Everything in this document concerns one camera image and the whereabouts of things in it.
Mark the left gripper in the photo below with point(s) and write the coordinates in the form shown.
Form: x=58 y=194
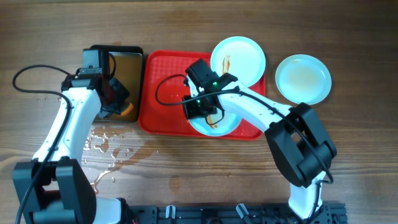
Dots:
x=124 y=93

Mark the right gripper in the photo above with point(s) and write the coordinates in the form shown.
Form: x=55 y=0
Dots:
x=190 y=111

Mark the orange green scrub sponge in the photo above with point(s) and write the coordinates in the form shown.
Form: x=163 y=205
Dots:
x=126 y=108

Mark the white plate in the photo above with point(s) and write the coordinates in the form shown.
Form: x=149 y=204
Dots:
x=241 y=57
x=303 y=78
x=216 y=125

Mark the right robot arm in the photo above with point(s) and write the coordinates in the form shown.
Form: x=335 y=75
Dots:
x=299 y=143

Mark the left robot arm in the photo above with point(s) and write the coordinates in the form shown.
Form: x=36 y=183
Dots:
x=52 y=187

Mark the red plastic tray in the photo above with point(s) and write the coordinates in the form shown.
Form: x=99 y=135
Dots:
x=170 y=120

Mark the black rectangular water basin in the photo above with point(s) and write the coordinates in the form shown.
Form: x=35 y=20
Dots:
x=130 y=72

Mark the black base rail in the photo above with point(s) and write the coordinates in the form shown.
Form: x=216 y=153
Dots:
x=273 y=213

